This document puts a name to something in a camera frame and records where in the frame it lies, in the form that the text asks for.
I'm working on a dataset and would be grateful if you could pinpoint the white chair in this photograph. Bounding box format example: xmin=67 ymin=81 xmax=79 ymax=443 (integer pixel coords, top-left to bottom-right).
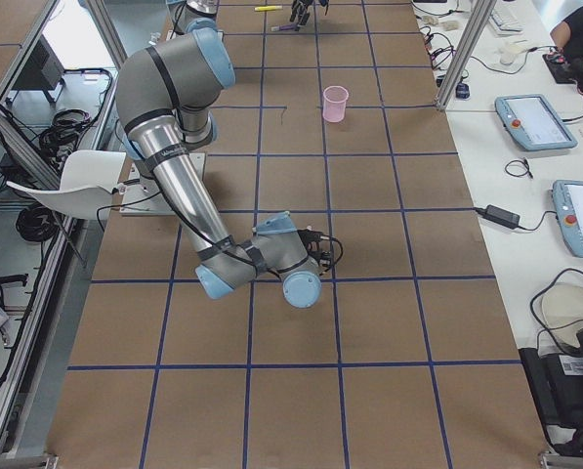
xmin=7 ymin=149 xmax=126 ymax=220

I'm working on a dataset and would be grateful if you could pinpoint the teach pendant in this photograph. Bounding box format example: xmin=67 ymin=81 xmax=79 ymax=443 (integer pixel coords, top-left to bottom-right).
xmin=494 ymin=94 xmax=577 ymax=151
xmin=552 ymin=180 xmax=583 ymax=258

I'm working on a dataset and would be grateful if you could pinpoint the black power brick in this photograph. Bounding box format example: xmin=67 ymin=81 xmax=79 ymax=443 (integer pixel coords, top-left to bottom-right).
xmin=474 ymin=204 xmax=521 ymax=230

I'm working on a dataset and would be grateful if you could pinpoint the aluminium post right side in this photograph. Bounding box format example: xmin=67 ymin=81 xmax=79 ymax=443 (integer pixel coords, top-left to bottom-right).
xmin=435 ymin=0 xmax=495 ymax=111

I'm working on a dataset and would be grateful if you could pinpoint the yellow marker pen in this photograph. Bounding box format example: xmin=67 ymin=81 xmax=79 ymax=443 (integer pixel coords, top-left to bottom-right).
xmin=254 ymin=5 xmax=283 ymax=12

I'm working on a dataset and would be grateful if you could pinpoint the lower teach pendant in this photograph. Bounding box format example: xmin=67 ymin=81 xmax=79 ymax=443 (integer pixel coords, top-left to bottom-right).
xmin=552 ymin=180 xmax=583 ymax=258

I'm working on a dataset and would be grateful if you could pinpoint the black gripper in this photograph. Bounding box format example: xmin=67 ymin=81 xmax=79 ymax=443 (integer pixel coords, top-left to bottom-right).
xmin=300 ymin=228 xmax=343 ymax=276
xmin=290 ymin=0 xmax=330 ymax=25

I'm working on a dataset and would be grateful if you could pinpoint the upper teach pendant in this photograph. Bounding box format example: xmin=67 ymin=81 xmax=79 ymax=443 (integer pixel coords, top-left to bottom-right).
xmin=494 ymin=94 xmax=577 ymax=151

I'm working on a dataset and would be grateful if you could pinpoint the pink mesh cup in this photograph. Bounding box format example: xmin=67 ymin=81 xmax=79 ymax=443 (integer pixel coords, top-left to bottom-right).
xmin=322 ymin=85 xmax=349 ymax=123

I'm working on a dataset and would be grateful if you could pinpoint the purple marker pen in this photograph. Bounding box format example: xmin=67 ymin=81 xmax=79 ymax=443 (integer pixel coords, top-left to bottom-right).
xmin=271 ymin=23 xmax=300 ymax=32

